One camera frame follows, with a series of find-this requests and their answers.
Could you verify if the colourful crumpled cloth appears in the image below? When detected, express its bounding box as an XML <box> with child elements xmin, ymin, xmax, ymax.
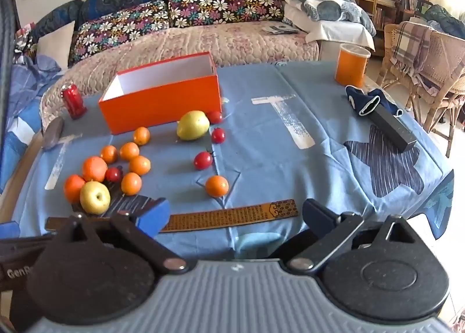
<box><xmin>14</xmin><ymin>22</ymin><xmax>39</xmax><ymax>63</ymax></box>

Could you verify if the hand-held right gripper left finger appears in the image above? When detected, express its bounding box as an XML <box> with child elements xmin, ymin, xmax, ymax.
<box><xmin>54</xmin><ymin>198</ymin><xmax>189</xmax><ymax>275</ymax></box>

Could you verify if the navy face mask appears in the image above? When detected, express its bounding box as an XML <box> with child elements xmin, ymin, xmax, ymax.
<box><xmin>345</xmin><ymin>85</ymin><xmax>405</xmax><ymax>117</ymax></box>

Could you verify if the brown engraved wooden strip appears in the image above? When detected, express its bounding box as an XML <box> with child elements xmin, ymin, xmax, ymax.
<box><xmin>45</xmin><ymin>198</ymin><xmax>299</xmax><ymax>234</ymax></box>

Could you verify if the yellow apple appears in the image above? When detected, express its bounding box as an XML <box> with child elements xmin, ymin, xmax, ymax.
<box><xmin>80</xmin><ymin>181</ymin><xmax>111</xmax><ymax>215</ymax></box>

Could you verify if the floral cushion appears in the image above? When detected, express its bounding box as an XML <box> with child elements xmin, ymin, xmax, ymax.
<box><xmin>69</xmin><ymin>1</ymin><xmax>171</xmax><ymax>67</ymax></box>
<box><xmin>168</xmin><ymin>0</ymin><xmax>286</xmax><ymax>28</ymax></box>

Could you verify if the grey oval object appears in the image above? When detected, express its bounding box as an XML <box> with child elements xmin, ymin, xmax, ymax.
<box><xmin>42</xmin><ymin>116</ymin><xmax>65</xmax><ymax>150</ymax></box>

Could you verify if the orange cup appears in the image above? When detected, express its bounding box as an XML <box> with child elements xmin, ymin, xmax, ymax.
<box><xmin>335</xmin><ymin>43</ymin><xmax>371</xmax><ymax>88</ymax></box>

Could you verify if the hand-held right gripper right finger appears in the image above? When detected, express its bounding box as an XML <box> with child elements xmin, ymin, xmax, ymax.
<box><xmin>285</xmin><ymin>198</ymin><xmax>422</xmax><ymax>273</ymax></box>

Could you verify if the magazine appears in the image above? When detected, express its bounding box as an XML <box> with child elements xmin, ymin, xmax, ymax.
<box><xmin>262</xmin><ymin>24</ymin><xmax>300</xmax><ymax>35</ymax></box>

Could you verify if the wicker chair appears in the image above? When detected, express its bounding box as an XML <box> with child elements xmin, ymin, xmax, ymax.
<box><xmin>378</xmin><ymin>22</ymin><xmax>465</xmax><ymax>157</ymax></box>

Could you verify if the yellow-green lemon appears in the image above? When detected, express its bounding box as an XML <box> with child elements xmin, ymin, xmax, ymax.
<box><xmin>176</xmin><ymin>110</ymin><xmax>210</xmax><ymax>141</ymax></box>

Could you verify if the small orange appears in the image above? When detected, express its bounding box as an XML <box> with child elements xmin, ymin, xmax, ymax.
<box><xmin>100</xmin><ymin>145</ymin><xmax>118</xmax><ymax>164</ymax></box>
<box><xmin>119</xmin><ymin>142</ymin><xmax>140</xmax><ymax>161</ymax></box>
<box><xmin>205</xmin><ymin>175</ymin><xmax>230</xmax><ymax>198</ymax></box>
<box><xmin>64</xmin><ymin>174</ymin><xmax>86</xmax><ymax>204</ymax></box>
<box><xmin>133</xmin><ymin>127</ymin><xmax>151</xmax><ymax>146</ymax></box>
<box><xmin>121</xmin><ymin>172</ymin><xmax>142</xmax><ymax>196</ymax></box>
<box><xmin>129</xmin><ymin>155</ymin><xmax>151</xmax><ymax>176</ymax></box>

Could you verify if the red soda can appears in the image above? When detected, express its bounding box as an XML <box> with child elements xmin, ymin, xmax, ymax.
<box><xmin>60</xmin><ymin>83</ymin><xmax>87</xmax><ymax>120</ymax></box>

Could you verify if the blue bedsheet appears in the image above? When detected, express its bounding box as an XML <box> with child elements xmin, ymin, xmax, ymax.
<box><xmin>0</xmin><ymin>53</ymin><xmax>62</xmax><ymax>192</ymax></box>

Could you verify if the white pillow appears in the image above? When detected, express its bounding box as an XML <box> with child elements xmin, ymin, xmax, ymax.
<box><xmin>36</xmin><ymin>21</ymin><xmax>76</xmax><ymax>70</ymax></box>

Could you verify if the orange cardboard box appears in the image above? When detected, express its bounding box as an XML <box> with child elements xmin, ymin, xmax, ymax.
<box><xmin>98</xmin><ymin>51</ymin><xmax>223</xmax><ymax>135</ymax></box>

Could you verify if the black rectangular bar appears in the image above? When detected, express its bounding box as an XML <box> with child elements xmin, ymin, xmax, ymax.
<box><xmin>369</xmin><ymin>104</ymin><xmax>418</xmax><ymax>153</ymax></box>

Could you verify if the white folded sheet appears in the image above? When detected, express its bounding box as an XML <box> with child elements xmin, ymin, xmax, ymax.
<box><xmin>283</xmin><ymin>4</ymin><xmax>375</xmax><ymax>52</ymax></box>

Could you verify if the blue printed tablecloth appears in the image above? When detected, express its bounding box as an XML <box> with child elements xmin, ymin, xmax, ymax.
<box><xmin>9</xmin><ymin>60</ymin><xmax>455</xmax><ymax>261</ymax></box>

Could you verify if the large orange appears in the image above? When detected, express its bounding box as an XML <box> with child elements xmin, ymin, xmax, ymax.
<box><xmin>82</xmin><ymin>156</ymin><xmax>108</xmax><ymax>182</ymax></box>

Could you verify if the plaid blanket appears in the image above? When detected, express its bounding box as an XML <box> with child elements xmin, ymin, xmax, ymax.
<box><xmin>392</xmin><ymin>21</ymin><xmax>434</xmax><ymax>76</ymax></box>

